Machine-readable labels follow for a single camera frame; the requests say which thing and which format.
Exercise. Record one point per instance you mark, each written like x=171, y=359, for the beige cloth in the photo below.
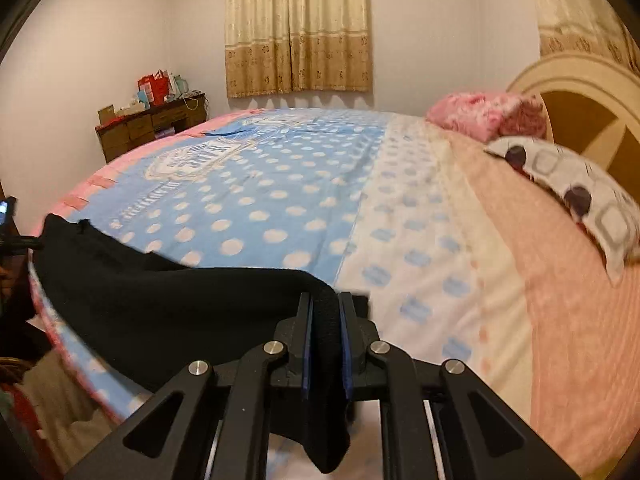
x=65, y=400

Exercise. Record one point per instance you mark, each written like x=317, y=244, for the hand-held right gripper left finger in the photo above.
x=306, y=355

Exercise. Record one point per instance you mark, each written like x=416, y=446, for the white teal gift bag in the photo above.
x=177, y=85

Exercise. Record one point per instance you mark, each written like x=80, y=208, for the pink floral folded blanket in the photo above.
x=475, y=110

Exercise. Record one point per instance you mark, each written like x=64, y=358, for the white patterned pillow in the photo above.
x=595, y=190

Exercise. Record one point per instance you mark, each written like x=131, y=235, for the brown cardboard box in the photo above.
x=106, y=114

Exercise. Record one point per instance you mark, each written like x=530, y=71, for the cream wooden headboard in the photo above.
x=565, y=72

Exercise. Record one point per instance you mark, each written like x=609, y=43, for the black pants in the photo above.
x=175, y=320

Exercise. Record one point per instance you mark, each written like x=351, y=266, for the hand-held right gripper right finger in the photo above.
x=348, y=375

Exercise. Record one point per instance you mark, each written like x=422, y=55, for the brown wooden desk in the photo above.
x=130, y=130

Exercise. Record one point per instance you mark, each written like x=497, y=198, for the red gift bag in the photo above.
x=155, y=87

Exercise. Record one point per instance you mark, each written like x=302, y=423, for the light blue box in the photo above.
x=145, y=95

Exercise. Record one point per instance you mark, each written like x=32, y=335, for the beige patterned window curtain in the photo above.
x=575, y=20
x=300, y=35

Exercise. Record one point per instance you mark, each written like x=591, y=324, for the blue polka dot printed bedsheet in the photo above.
x=300, y=185

